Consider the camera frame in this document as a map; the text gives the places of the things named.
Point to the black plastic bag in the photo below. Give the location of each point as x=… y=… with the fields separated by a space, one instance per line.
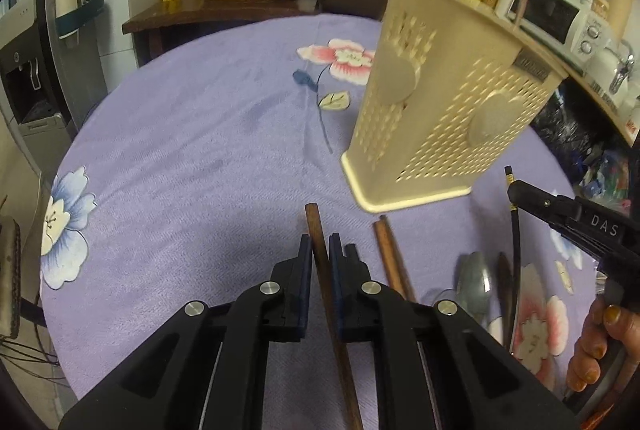
x=570 y=130

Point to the black stick with yellow band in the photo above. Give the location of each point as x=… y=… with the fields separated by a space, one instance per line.
x=515 y=240

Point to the beige perforated utensil holder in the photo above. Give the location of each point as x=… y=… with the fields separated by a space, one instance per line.
x=450 y=110

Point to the embossed metal spoon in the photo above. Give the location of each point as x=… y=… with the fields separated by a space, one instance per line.
x=475 y=282

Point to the purple floral tablecloth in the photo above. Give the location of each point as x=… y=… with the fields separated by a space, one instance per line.
x=200 y=160

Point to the white microwave oven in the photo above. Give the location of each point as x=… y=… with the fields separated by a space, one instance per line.
x=555 y=10

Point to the dark wooden vanity cabinet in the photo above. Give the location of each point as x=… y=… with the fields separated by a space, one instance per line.
x=165 y=18

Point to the grey water dispenser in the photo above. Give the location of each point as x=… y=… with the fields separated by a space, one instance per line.
x=30 y=75

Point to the light wooden shelf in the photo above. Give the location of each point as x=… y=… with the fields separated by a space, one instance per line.
x=607 y=108

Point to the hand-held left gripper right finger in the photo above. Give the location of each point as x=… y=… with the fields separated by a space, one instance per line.
x=340 y=292

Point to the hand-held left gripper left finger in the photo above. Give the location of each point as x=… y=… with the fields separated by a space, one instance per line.
x=304 y=292

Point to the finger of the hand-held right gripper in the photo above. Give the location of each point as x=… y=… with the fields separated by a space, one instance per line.
x=545 y=205

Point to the person's right hand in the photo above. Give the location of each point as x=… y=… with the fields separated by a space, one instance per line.
x=597 y=345

